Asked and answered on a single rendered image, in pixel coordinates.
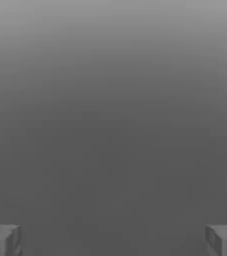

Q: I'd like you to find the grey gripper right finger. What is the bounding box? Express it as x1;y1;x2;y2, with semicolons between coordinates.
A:
204;224;227;256

